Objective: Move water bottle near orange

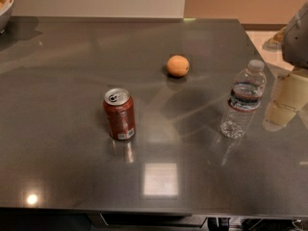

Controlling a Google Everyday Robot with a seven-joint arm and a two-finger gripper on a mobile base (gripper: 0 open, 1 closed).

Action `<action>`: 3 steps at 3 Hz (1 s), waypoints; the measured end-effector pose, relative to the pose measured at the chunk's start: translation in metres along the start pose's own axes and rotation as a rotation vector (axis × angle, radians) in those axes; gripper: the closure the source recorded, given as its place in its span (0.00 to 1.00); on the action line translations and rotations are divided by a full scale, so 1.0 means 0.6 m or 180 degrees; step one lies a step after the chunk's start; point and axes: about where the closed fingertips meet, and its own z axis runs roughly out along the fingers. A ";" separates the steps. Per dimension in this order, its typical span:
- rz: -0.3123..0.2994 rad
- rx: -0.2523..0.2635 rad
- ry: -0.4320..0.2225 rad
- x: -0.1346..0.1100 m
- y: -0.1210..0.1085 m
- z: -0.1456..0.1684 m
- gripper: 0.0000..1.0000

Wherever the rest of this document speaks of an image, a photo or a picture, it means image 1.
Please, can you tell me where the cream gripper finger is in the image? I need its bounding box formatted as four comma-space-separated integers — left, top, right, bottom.
263, 68, 308, 132

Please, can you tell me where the clear plastic water bottle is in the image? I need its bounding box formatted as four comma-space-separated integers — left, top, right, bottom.
219, 60, 267, 140

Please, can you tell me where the white bowl with fruit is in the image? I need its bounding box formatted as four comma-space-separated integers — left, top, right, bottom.
0, 0, 14, 34

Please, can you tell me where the red soda can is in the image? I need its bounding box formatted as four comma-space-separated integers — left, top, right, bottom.
103, 88, 135, 141

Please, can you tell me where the orange fruit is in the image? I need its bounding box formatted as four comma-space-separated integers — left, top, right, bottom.
167, 55, 190, 77

